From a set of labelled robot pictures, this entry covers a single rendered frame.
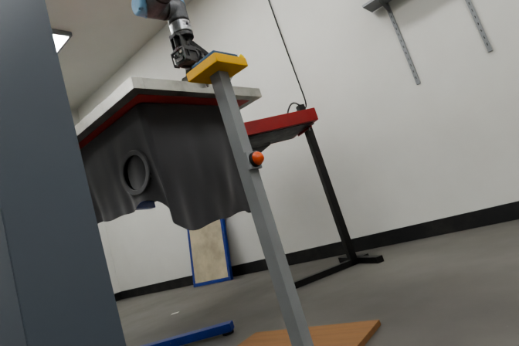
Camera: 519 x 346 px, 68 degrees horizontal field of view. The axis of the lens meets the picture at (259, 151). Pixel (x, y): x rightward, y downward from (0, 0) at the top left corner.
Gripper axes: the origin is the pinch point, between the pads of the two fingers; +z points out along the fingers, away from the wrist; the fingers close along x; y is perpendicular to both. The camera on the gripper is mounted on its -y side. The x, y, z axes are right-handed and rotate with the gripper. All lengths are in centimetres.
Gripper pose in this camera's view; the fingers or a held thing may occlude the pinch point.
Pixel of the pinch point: (202, 87)
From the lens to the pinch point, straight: 137.5
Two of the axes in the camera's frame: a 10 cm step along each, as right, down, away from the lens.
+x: 7.1, -3.3, -6.2
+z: 3.0, 9.4, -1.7
